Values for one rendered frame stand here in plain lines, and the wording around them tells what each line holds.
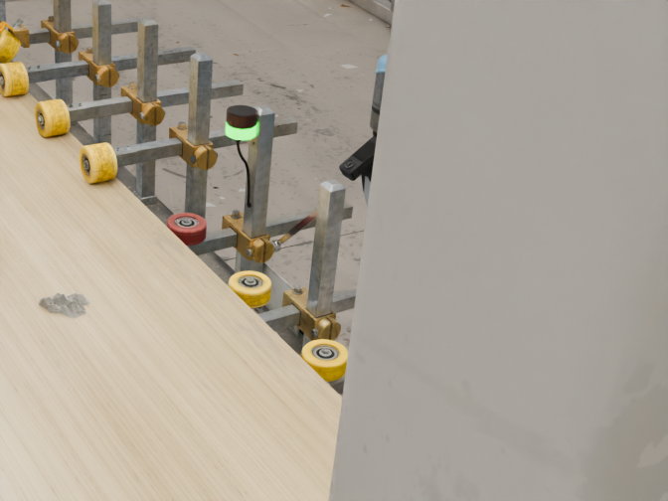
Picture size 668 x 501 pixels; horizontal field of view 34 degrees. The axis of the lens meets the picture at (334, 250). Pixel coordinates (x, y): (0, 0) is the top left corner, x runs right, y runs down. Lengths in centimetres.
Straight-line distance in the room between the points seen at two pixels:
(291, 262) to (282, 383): 210
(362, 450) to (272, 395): 161
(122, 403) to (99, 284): 35
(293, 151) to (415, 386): 456
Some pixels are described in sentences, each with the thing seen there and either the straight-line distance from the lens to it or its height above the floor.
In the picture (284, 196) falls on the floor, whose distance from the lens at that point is 433.
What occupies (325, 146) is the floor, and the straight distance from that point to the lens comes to 478.
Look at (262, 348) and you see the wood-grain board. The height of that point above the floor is 90.
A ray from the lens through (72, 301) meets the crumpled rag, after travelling 195.
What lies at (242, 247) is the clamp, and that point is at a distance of 228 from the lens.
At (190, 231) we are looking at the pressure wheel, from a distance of 220.
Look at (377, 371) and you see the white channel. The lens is 16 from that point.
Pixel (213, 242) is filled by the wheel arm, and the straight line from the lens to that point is 227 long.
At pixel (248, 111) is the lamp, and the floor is 115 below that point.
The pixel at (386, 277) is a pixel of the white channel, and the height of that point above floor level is 191.
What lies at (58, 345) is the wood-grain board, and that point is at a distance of 188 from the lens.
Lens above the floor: 199
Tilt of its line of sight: 30 degrees down
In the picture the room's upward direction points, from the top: 7 degrees clockwise
